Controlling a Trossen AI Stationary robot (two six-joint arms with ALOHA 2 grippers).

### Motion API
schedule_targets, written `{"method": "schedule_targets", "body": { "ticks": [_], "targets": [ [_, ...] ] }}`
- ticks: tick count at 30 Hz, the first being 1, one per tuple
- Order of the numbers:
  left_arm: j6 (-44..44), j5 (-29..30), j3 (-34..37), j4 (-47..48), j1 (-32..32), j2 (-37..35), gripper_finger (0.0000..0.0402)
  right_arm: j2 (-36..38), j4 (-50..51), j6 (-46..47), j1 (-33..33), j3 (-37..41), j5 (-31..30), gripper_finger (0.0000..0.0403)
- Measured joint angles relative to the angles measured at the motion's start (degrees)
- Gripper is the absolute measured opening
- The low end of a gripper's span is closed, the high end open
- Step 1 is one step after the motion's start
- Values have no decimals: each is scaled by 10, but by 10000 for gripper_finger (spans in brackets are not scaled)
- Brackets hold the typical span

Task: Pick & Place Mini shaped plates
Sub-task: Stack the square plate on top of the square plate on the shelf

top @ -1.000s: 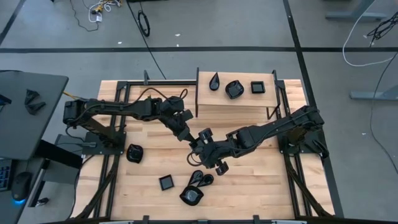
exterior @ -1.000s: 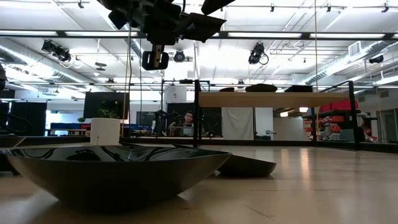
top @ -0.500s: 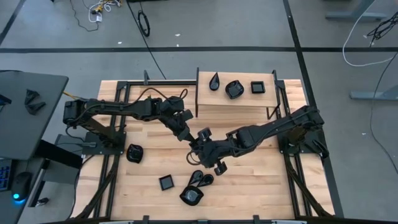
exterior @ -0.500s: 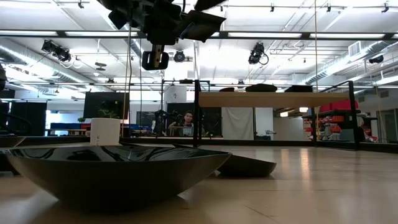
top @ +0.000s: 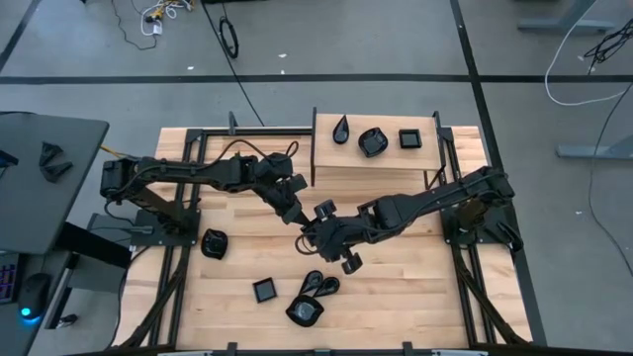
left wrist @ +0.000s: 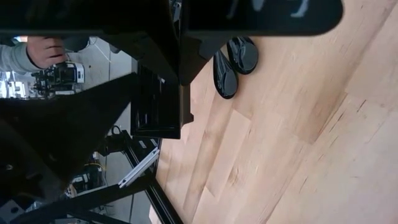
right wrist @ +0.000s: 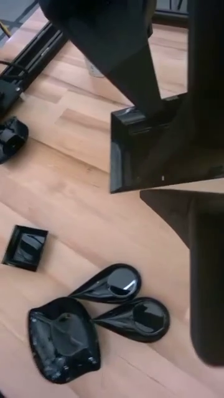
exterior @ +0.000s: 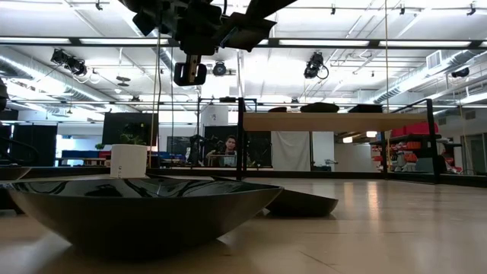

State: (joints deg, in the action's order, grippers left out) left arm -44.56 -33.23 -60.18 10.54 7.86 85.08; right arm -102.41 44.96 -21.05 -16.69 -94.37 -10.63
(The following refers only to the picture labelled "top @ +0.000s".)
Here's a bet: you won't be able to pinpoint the dark grey desk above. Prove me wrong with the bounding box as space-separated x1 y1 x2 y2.
0 111 111 256

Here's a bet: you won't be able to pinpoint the black teardrop mini plate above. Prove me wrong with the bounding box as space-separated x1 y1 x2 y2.
312 276 341 299
332 115 350 145
298 269 324 296

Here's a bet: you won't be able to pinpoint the grey desk foot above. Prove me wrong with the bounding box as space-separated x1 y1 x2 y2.
516 0 619 35
556 133 633 160

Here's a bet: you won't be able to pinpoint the tangled black cable bundle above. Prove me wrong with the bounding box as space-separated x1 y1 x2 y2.
583 19 633 75

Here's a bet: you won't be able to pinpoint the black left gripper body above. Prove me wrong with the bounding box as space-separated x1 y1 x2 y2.
254 152 309 209

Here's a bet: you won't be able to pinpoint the black desk crossbar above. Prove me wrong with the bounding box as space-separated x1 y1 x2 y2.
52 221 134 271

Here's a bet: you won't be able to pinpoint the thin black floor cable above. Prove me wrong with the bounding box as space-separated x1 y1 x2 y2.
587 81 633 279

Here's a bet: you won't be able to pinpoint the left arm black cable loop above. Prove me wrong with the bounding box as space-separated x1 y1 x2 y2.
205 138 301 165

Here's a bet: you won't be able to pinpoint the white floor cable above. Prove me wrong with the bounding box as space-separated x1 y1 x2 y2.
543 0 633 108

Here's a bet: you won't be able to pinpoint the grey desk leg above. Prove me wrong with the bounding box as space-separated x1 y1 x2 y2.
43 251 100 331

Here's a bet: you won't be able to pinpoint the long black floor cable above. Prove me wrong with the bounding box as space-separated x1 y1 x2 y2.
200 0 266 128

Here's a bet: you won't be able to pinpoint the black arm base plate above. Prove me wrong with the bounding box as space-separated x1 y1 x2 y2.
438 205 518 247
129 206 202 247

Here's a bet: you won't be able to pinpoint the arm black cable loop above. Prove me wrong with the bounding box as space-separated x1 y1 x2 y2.
205 138 301 165
295 231 321 256

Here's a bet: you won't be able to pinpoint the coiled black floor cable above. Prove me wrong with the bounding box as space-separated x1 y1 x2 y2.
218 15 241 60

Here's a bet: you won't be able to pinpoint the dark computer keyboard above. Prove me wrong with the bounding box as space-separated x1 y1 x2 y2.
0 250 22 306

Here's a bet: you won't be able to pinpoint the black triangular spare part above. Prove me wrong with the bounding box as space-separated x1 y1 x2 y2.
38 140 64 167
40 160 74 184

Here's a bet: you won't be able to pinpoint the white yellow cable bundle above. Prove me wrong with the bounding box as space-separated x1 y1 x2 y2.
139 0 197 38

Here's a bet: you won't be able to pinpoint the raised wooden shelf black legs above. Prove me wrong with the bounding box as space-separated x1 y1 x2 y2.
310 106 446 194

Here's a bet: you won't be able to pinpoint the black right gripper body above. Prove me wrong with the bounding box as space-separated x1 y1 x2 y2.
309 199 370 276

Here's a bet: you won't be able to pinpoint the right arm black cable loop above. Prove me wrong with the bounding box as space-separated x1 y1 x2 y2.
295 231 321 256

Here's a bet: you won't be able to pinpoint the black computer mouse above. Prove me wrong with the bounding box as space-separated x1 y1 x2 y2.
18 271 52 325

